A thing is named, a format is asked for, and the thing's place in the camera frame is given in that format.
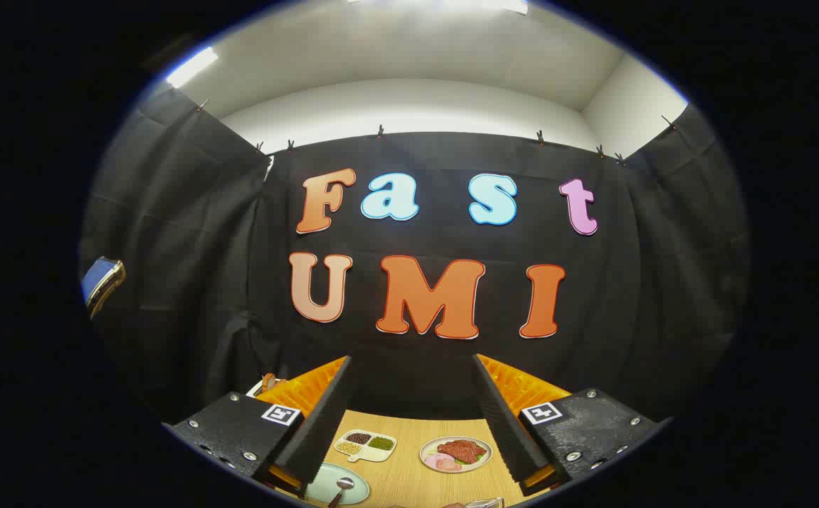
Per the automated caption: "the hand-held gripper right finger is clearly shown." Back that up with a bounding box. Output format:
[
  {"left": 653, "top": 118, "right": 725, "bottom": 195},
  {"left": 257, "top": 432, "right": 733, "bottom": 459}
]
[{"left": 471, "top": 353, "right": 672, "bottom": 498}]

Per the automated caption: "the light green plate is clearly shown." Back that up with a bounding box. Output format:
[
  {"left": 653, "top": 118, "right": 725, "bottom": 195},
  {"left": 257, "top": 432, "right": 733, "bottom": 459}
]
[{"left": 307, "top": 462, "right": 371, "bottom": 506}]

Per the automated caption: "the ceiling light strip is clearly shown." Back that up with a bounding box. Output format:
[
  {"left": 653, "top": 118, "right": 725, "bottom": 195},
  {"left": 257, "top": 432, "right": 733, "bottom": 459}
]
[
  {"left": 166, "top": 46, "right": 219, "bottom": 89},
  {"left": 349, "top": 0, "right": 530, "bottom": 15}
]

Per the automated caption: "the white divided tray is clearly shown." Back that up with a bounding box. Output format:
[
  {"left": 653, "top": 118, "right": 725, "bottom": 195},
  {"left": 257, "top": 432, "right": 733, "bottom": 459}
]
[{"left": 334, "top": 430, "right": 398, "bottom": 464}]

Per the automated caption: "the white plate with food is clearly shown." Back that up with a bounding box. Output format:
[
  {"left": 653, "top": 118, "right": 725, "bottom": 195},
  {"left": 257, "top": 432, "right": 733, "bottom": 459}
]
[{"left": 420, "top": 435, "right": 493, "bottom": 473}]

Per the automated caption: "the metal spoon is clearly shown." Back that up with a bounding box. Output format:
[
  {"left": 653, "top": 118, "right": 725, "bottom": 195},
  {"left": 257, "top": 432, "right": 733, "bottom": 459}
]
[{"left": 328, "top": 477, "right": 356, "bottom": 508}]

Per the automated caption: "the row of cloth clips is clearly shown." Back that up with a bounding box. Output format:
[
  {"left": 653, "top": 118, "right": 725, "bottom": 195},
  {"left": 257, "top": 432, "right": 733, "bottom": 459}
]
[{"left": 194, "top": 99, "right": 678, "bottom": 164}]

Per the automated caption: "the blue object with gold edge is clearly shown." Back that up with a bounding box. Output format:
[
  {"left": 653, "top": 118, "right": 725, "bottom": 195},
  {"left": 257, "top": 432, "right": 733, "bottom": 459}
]
[{"left": 81, "top": 258, "right": 126, "bottom": 318}]

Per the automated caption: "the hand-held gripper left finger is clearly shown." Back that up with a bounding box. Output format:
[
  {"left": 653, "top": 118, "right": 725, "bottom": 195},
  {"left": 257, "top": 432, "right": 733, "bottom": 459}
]
[{"left": 162, "top": 355, "right": 353, "bottom": 498}]

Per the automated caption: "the brown meat steak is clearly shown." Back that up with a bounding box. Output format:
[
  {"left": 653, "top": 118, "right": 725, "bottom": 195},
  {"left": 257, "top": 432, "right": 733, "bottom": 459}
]
[{"left": 437, "top": 440, "right": 487, "bottom": 464}]

